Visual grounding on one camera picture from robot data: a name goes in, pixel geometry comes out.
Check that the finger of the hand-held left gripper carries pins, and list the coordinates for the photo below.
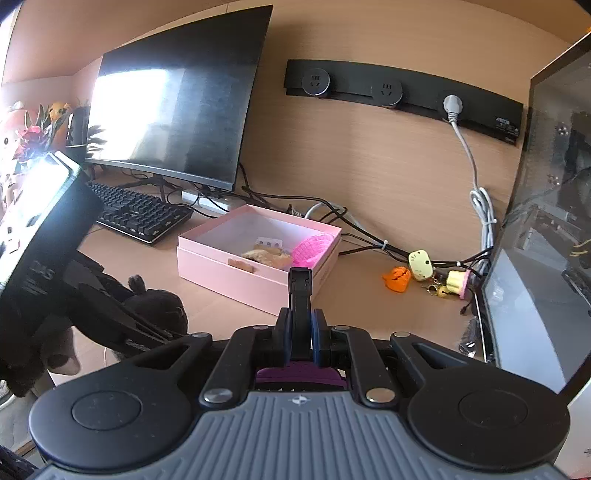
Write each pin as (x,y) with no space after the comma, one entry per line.
(115,323)
(97,277)

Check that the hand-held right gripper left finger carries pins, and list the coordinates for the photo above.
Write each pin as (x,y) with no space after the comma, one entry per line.
(282,337)

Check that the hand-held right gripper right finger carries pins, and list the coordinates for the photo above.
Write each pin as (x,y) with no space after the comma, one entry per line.
(318,337)

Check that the black and purple clip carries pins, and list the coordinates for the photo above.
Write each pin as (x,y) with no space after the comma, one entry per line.
(300,304)

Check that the pink cardboard box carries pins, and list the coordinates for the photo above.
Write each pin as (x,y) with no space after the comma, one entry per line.
(221,272)

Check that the white battery charger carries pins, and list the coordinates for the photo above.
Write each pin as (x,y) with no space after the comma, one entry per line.
(269,242)

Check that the orange pumpkin toy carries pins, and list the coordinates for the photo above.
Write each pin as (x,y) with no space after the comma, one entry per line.
(397,279)

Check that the gold bell keyring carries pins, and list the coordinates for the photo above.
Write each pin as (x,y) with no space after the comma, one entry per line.
(441,290)

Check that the yellow cupcake toy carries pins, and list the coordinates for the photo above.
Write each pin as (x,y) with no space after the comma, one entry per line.
(456,281)

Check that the person's left hand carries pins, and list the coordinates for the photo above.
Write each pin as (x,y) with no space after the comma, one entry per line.
(27,369)

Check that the black keyboard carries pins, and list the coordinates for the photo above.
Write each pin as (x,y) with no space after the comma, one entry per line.
(138,212)

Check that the pink plastic basket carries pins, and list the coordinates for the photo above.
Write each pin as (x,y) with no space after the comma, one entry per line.
(309,249)

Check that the red artificial flowers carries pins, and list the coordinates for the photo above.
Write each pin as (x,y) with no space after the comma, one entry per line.
(30,136)

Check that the white plush doll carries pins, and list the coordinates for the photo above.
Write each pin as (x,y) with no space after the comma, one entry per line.
(7,138)

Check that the white desktop hub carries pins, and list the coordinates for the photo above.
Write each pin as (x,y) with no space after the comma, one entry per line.
(207,203)

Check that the orange plush toy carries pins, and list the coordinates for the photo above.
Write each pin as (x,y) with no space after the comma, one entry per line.
(60,110)

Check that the black computer monitor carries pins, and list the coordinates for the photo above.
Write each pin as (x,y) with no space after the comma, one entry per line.
(184,115)

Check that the right dark monitor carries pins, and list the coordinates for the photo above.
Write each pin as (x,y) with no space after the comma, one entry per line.
(531,286)

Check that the black wall power track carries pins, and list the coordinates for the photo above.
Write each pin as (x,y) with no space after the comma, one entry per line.
(360,81)

